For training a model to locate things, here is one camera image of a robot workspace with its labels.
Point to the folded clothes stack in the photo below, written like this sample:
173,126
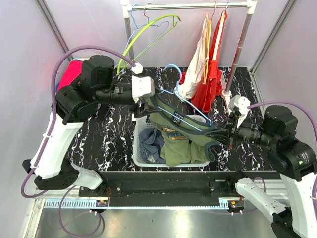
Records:
73,70

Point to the olive green tank top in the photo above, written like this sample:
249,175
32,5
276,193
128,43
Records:
185,139

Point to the white tank top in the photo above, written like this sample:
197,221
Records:
188,85

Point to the light blue wire hanger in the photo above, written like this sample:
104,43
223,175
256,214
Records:
132,37

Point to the yellow plastic hanger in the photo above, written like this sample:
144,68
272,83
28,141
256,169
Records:
207,26

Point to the lime green hanger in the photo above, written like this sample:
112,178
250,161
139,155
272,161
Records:
151,33

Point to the white hanger under red top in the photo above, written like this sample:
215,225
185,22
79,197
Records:
219,34

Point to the white plastic mesh basket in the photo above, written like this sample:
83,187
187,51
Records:
141,124

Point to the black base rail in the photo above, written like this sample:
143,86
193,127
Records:
167,189

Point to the red tank top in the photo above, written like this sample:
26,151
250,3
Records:
206,93

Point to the metal clothes rack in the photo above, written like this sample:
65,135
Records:
226,95

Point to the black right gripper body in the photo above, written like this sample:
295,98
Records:
250,133

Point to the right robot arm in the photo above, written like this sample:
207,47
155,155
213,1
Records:
294,160

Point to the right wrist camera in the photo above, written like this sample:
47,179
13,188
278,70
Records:
241,103

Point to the navy blue tank top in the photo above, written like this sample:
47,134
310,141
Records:
151,143

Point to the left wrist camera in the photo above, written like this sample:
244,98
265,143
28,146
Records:
142,86

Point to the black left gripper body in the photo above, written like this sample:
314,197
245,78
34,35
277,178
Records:
138,109

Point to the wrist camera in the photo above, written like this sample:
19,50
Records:
142,86
241,103

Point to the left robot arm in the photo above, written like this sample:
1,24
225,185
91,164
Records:
95,84

